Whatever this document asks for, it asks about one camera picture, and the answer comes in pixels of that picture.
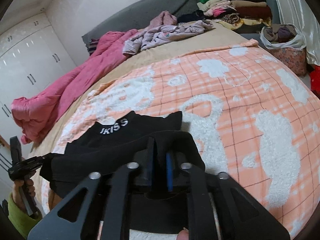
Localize mauve fuzzy garment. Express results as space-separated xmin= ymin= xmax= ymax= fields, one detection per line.
xmin=147 ymin=11 xmax=178 ymax=33

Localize grey-blue panel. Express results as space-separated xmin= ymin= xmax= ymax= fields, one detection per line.
xmin=266 ymin=0 xmax=283 ymax=27

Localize red cloth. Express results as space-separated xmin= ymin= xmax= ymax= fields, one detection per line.
xmin=309 ymin=65 xmax=320 ymax=92

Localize person's right hand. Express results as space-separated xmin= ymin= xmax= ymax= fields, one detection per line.
xmin=176 ymin=227 xmax=191 ymax=240

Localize white plastic bag of clothes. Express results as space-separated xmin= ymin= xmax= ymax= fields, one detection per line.
xmin=260 ymin=24 xmax=307 ymax=51

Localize lilac printed garment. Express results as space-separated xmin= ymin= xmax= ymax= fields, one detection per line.
xmin=122 ymin=20 xmax=214 ymax=55

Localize black sweater with orange cuffs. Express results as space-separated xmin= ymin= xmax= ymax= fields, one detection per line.
xmin=40 ymin=110 xmax=207 ymax=202

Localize grey headboard cover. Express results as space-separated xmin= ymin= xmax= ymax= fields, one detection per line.
xmin=81 ymin=0 xmax=200 ymax=48

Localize beige bed sheet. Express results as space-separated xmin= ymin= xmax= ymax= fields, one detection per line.
xmin=30 ymin=21 xmax=259 ymax=153

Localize white satin curtain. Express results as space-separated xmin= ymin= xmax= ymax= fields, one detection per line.
xmin=262 ymin=0 xmax=320 ymax=66

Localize white wardrobe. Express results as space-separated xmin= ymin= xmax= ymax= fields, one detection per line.
xmin=0 ymin=12 xmax=78 ymax=180

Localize person's left hand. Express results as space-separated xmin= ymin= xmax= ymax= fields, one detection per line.
xmin=12 ymin=177 xmax=37 ymax=212

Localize pink quilt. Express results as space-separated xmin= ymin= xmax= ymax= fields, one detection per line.
xmin=11 ymin=29 xmax=139 ymax=145

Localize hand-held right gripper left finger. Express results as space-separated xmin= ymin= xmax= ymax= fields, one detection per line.
xmin=27 ymin=137 xmax=157 ymax=240

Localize stack of folded clothes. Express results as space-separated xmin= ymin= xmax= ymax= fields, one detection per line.
xmin=196 ymin=0 xmax=273 ymax=29

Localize dark striped cloth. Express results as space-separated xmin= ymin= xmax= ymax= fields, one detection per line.
xmin=87 ymin=39 xmax=101 ymax=56

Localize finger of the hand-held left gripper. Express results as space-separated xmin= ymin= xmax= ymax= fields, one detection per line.
xmin=25 ymin=155 xmax=54 ymax=167

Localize floral fabric box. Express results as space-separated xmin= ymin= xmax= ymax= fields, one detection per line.
xmin=271 ymin=46 xmax=308 ymax=78

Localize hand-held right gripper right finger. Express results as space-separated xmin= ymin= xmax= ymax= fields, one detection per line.
xmin=165 ymin=151 xmax=288 ymax=240

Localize dark navy garment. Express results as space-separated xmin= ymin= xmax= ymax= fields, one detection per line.
xmin=177 ymin=10 xmax=206 ymax=23

